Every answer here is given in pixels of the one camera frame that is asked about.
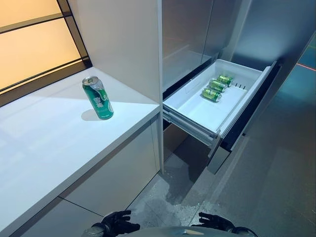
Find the small green drink can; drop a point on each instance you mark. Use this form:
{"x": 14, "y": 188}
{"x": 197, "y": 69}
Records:
{"x": 211, "y": 94}
{"x": 224, "y": 80}
{"x": 217, "y": 85}

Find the white fridge drawer steel front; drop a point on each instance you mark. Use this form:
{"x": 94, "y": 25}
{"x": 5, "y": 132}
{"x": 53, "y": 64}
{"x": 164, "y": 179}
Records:
{"x": 197, "y": 108}

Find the backlit orange window black frame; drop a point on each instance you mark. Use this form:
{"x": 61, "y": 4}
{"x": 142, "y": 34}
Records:
{"x": 32, "y": 44}

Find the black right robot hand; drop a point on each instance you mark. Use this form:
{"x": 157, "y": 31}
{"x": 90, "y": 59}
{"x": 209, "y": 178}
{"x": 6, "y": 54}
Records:
{"x": 214, "y": 221}

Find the tall white cabinet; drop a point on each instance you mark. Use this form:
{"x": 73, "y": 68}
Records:
{"x": 118, "y": 44}

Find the tall green beer can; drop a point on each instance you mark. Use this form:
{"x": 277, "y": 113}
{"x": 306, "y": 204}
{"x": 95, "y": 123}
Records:
{"x": 100, "y": 100}

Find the stainless steel fridge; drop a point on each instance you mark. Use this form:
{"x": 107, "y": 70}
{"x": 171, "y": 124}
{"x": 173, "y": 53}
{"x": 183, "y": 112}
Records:
{"x": 185, "y": 37}

